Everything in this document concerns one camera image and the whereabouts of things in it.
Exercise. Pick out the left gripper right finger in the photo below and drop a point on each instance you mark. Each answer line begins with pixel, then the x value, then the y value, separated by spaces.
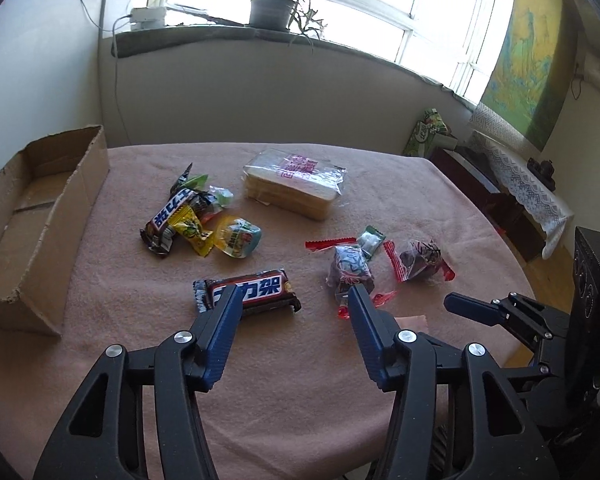
pixel 456 413

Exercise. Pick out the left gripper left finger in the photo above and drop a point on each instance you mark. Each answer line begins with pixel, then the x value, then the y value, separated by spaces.
pixel 100 434

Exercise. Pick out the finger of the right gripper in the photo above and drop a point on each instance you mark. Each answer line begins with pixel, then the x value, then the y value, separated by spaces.
pixel 475 310

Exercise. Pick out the dark red-wrapped candy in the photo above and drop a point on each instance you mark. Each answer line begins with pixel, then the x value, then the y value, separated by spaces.
pixel 417 261
pixel 349 267

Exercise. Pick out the large snickers bar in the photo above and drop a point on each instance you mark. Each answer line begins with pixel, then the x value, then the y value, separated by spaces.
pixel 261 292

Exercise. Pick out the small snickers bar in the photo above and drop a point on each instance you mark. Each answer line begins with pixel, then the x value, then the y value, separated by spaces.
pixel 158 235

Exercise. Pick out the yellow candy packet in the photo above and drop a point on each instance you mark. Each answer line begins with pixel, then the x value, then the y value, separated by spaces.
pixel 185 222

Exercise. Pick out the jelly cup snack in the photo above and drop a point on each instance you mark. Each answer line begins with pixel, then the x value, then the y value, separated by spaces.
pixel 237 237

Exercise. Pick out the bagged sliced bread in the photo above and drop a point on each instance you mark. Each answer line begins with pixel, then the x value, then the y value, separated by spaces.
pixel 296 183

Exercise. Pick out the small green white candy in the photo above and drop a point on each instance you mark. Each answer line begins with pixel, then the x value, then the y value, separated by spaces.
pixel 369 241

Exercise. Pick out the dark wooden sideboard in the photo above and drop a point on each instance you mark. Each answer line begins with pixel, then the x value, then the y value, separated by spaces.
pixel 471 172

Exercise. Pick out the white lace cloth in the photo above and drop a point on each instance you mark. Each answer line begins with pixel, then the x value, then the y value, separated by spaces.
pixel 508 151

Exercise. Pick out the green snack bag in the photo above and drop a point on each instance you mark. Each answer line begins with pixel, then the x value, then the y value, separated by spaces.
pixel 425 131

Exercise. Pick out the clear green candy packet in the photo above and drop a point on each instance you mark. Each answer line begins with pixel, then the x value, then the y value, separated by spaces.
pixel 208 204

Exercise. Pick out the brown cardboard box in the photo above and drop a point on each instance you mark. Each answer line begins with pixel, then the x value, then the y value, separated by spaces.
pixel 47 192

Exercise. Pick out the green leaf-shaped packet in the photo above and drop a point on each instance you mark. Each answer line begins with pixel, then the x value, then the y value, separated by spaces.
pixel 196 183

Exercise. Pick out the dark foil snack packet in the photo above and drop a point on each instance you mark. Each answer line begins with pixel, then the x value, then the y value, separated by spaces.
pixel 180 180

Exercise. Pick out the grey plant pot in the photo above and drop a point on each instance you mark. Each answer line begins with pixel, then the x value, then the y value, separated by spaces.
pixel 271 14

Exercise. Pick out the white power adapter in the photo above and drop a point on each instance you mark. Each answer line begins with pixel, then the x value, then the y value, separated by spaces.
pixel 153 17

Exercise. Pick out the black camera on sideboard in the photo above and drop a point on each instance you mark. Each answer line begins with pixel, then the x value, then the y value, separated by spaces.
pixel 543 171

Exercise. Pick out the landscape wall painting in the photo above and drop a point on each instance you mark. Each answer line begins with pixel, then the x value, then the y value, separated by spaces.
pixel 530 81

